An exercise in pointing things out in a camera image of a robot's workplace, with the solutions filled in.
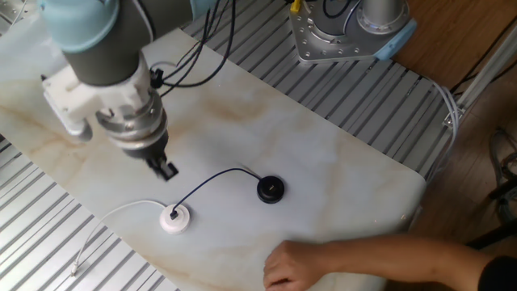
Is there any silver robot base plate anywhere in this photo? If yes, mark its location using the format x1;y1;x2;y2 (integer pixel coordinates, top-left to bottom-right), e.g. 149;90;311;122
288;0;379;65

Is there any person hand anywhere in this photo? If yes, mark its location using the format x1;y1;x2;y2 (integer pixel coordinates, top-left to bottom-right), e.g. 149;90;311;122
263;239;328;291

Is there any white round docking station with cable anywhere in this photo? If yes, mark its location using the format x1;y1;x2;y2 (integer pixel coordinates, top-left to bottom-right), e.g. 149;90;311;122
70;200;191;278

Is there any person forearm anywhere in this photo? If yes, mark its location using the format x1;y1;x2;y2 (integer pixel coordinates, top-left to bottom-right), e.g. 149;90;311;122
318;233;496;291

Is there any marble pattern table mat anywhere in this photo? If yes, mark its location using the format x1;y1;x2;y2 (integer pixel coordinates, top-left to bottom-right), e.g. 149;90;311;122
0;11;427;291

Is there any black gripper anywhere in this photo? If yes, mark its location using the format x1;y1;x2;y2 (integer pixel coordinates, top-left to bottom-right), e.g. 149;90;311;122
120;131;179;182

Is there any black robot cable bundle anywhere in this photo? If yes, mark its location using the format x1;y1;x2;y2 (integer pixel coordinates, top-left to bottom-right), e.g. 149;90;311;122
149;0;237;98

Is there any black round USB hub with cable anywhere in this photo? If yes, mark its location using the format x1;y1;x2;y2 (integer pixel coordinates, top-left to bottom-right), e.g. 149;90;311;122
169;167;286;221

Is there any aluminium frame post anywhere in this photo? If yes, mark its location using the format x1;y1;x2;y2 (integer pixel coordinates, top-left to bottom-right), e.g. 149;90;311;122
443;23;517;129

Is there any black shirt sleeve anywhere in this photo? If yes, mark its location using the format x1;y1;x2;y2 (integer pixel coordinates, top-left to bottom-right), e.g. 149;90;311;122
476;255;517;291

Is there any black chair base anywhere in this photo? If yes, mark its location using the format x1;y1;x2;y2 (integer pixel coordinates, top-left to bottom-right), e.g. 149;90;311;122
468;129;517;250

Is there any white cable bundle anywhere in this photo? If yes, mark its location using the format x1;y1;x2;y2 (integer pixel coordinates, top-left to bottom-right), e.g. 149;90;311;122
426;78;461;183

